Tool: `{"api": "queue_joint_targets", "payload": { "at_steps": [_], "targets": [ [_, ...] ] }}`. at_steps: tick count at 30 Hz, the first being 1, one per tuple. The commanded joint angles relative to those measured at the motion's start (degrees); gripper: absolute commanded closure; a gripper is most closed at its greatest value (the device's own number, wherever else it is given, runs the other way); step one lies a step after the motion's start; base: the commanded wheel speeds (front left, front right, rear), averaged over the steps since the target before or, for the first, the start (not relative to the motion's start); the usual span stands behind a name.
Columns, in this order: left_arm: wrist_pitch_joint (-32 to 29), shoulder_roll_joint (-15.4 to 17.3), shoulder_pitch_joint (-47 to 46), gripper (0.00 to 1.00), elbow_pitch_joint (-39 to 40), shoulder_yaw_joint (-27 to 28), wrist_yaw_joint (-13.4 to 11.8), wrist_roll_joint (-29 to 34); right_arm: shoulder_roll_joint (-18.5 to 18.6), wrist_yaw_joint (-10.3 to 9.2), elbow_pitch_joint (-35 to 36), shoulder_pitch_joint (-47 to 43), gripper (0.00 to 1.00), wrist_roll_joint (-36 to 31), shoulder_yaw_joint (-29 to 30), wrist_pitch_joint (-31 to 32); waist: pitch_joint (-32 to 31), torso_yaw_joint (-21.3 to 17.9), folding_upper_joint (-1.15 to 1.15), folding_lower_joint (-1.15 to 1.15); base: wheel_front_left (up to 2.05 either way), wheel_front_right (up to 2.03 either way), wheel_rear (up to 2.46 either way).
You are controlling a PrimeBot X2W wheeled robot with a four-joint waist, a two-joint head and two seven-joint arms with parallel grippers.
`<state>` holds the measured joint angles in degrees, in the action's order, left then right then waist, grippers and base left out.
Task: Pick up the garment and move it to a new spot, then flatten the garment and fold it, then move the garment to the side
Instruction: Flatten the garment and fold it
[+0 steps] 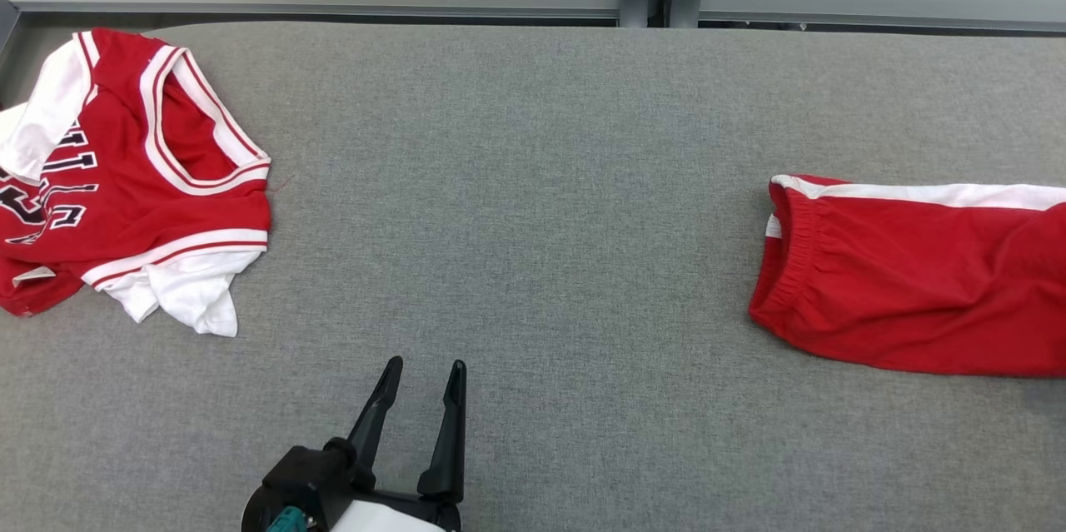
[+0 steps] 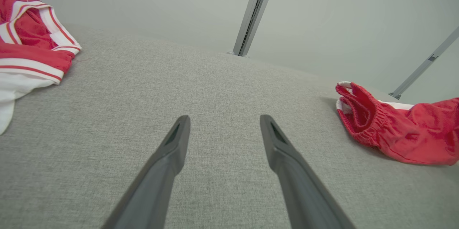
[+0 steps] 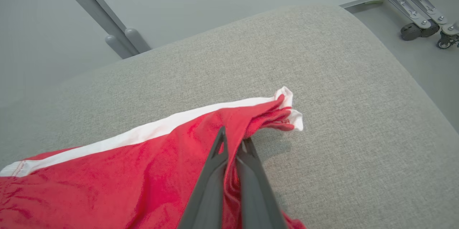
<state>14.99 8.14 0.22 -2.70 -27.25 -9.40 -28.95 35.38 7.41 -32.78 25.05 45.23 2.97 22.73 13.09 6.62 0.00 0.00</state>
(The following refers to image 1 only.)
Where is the teal left camera connector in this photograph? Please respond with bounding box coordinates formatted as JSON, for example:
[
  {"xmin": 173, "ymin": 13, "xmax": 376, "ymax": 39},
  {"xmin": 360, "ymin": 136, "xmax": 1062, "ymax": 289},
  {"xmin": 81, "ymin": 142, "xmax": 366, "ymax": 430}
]
[{"xmin": 266, "ymin": 505, "xmax": 311, "ymax": 532}]

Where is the red white basketball jersey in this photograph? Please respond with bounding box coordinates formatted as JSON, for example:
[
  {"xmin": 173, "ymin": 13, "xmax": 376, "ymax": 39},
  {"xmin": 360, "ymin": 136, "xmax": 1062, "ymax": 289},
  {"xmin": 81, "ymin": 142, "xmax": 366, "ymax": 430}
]
[{"xmin": 0, "ymin": 27, "xmax": 273, "ymax": 339}]

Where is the red basketball shorts white stripe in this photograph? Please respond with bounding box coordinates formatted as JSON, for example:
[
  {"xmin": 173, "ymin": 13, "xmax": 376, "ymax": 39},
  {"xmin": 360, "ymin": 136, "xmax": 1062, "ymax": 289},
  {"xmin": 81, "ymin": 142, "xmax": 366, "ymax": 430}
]
[{"xmin": 747, "ymin": 173, "xmax": 1066, "ymax": 379}]

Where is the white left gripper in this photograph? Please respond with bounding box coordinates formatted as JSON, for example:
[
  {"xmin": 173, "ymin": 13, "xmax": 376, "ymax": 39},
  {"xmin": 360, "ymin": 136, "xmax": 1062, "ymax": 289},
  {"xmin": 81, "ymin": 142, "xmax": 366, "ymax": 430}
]
[{"xmin": 329, "ymin": 355, "xmax": 468, "ymax": 532}]

